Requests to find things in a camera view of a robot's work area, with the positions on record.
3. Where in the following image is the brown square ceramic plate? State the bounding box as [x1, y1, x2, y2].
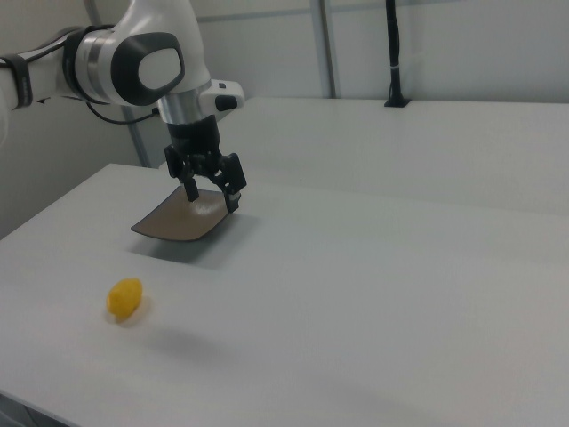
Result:
[130, 185, 233, 244]

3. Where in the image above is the black cable strap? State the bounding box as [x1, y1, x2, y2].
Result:
[3, 52, 36, 111]

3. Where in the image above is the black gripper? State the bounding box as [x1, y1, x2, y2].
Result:
[164, 114, 248, 213]

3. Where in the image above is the yellow potato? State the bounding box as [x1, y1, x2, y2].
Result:
[105, 277, 144, 322]

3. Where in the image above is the black table clamp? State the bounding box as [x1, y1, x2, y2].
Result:
[382, 0, 413, 109]

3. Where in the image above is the grey aluminium frame post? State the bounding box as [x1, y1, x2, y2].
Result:
[128, 105, 151, 168]

